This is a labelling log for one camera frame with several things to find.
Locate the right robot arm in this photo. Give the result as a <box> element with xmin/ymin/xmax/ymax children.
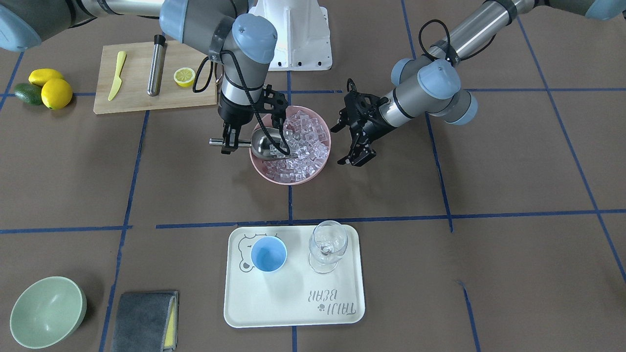
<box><xmin>0</xmin><ymin>0</ymin><xmax>291</xmax><ymax>155</ymax></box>

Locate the grey yellow sponge cloth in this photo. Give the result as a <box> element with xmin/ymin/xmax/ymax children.
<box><xmin>111</xmin><ymin>290</ymin><xmax>179</xmax><ymax>352</ymax></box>

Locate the yellow plastic knife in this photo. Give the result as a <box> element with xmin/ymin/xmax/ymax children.
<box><xmin>108</xmin><ymin>51</ymin><xmax>127</xmax><ymax>102</ymax></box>

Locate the half lemon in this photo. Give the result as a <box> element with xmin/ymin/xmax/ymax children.
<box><xmin>174</xmin><ymin>67</ymin><xmax>196</xmax><ymax>88</ymax></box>

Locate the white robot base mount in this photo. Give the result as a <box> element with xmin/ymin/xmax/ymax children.
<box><xmin>249</xmin><ymin>0</ymin><xmax>333</xmax><ymax>71</ymax></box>

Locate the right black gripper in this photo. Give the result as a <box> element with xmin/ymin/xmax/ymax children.
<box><xmin>218</xmin><ymin>84</ymin><xmax>289</xmax><ymax>158</ymax></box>

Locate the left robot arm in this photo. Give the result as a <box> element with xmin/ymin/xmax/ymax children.
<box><xmin>331</xmin><ymin>0</ymin><xmax>625</xmax><ymax>167</ymax></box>

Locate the steel cylinder muddler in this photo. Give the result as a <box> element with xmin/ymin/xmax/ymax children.
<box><xmin>147</xmin><ymin>34</ymin><xmax>166</xmax><ymax>97</ymax></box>

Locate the wooden cutting board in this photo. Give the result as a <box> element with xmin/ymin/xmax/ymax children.
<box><xmin>93</xmin><ymin>40</ymin><xmax>219</xmax><ymax>114</ymax></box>

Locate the clear wine glass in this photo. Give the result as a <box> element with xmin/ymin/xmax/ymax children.
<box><xmin>309</xmin><ymin>220</ymin><xmax>349</xmax><ymax>274</ymax></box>

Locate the silver metal ice scoop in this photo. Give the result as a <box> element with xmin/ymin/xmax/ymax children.
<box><xmin>239</xmin><ymin>127</ymin><xmax>291</xmax><ymax>161</ymax></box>

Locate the blue plastic cup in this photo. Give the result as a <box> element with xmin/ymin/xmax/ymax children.
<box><xmin>251</xmin><ymin>236</ymin><xmax>288</xmax><ymax>273</ymax></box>

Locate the white bear tray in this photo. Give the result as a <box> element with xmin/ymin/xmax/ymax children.
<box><xmin>223</xmin><ymin>225</ymin><xmax>366</xmax><ymax>328</ymax></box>

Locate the green ceramic bowl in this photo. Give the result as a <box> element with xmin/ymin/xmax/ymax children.
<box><xmin>10</xmin><ymin>276</ymin><xmax>87</xmax><ymax>349</ymax></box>

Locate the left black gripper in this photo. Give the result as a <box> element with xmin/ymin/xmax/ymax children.
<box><xmin>331</xmin><ymin>78</ymin><xmax>392</xmax><ymax>167</ymax></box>

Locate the pink bowl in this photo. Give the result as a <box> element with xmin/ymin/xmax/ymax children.
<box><xmin>248</xmin><ymin>106</ymin><xmax>332</xmax><ymax>185</ymax></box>

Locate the whole yellow lemon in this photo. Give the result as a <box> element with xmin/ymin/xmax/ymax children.
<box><xmin>41</xmin><ymin>78</ymin><xmax>73</xmax><ymax>110</ymax></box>

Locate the pile of ice cubes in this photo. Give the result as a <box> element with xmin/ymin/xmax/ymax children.
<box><xmin>264</xmin><ymin>110</ymin><xmax>329</xmax><ymax>182</ymax></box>

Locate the green avocado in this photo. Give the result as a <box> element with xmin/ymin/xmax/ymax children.
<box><xmin>14</xmin><ymin>83</ymin><xmax>43</xmax><ymax>106</ymax></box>

